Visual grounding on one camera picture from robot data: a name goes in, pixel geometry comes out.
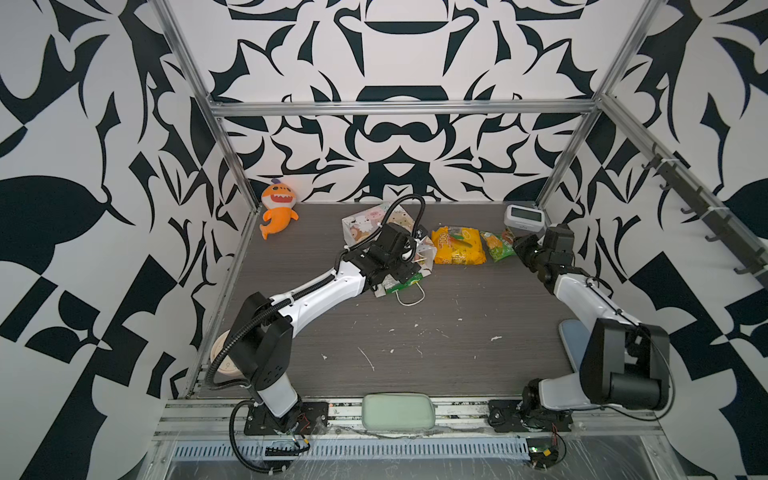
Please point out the blue pouch case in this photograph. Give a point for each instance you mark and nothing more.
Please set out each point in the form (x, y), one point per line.
(575, 338)

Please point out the small green orange snack packet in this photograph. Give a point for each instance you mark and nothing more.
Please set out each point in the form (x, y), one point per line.
(500, 246)

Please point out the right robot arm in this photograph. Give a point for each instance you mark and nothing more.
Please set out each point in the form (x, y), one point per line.
(625, 365)

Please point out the yellow snack packet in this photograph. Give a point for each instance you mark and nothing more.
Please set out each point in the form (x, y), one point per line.
(458, 246)

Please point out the patterned paper gift bag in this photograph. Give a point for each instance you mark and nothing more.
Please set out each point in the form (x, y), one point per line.
(388, 228)

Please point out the white digital clock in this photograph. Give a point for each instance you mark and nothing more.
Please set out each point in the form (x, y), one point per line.
(524, 218)

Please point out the white cable duct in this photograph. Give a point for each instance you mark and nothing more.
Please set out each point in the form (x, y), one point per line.
(327, 449)

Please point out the green pouch case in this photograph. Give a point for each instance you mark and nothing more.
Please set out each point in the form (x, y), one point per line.
(397, 412)

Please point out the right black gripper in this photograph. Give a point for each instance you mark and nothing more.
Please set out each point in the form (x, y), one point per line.
(523, 246)

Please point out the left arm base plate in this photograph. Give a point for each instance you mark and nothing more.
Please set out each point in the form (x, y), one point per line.
(303, 419)

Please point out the green Fox's candy packet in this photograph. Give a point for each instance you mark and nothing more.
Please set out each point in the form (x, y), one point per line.
(392, 285)

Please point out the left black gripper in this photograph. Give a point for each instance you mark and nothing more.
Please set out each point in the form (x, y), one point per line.
(408, 268)

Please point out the orange shark plush toy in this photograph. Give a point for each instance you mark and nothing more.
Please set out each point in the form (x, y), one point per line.
(279, 201)

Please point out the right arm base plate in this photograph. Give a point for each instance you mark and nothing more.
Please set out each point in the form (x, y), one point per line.
(509, 416)

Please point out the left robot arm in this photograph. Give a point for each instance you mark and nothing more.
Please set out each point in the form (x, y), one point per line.
(256, 352)

